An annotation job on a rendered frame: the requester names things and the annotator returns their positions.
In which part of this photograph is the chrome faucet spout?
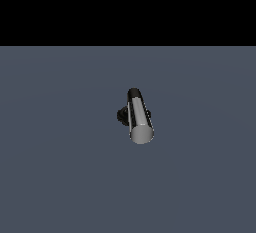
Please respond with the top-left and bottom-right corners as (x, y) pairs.
(127, 87), (155, 145)

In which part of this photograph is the black faucet handle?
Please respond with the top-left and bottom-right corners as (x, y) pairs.
(116, 105), (152, 127)

